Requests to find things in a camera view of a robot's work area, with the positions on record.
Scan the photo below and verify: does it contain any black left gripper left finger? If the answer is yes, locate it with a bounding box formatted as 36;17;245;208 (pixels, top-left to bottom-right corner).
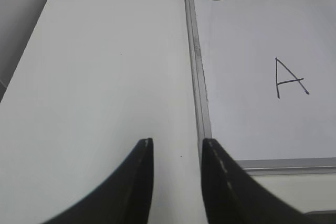
47;138;154;223

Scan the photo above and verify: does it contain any aluminium framed whiteboard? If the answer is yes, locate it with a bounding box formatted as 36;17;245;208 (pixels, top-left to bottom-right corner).
185;0;335;175

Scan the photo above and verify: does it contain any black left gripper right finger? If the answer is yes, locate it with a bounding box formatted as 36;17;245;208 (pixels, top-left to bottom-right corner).
202;138;335;223

